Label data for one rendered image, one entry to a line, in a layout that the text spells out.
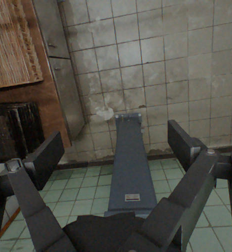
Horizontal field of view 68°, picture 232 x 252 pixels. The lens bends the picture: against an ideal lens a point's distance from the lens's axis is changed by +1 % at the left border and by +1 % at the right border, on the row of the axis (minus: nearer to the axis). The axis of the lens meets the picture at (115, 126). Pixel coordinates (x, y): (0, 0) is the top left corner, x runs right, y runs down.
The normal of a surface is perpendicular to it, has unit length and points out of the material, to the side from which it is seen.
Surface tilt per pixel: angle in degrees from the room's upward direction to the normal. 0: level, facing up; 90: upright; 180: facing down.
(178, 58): 0
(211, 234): 90
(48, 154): 92
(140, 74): 0
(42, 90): 0
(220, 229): 90
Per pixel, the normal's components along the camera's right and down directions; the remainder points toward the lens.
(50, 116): -0.06, 0.33
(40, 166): 0.99, -0.10
